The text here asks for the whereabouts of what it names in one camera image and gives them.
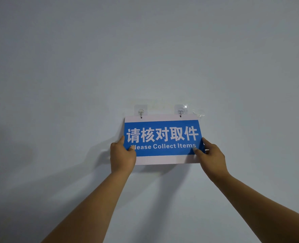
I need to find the person's left hand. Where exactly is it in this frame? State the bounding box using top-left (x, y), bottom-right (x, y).
top-left (110, 136), bottom-right (137, 175)

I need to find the person's right hand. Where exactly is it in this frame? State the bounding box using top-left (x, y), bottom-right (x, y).
top-left (193, 138), bottom-right (230, 182)

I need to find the blue and white sign board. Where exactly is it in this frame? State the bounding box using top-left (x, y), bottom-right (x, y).
top-left (124, 114), bottom-right (206, 165)

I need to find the person's left forearm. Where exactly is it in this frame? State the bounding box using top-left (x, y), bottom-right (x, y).
top-left (41, 171), bottom-right (132, 243)

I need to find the person's right forearm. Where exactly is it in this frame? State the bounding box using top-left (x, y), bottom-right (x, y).
top-left (212, 173), bottom-right (299, 243)

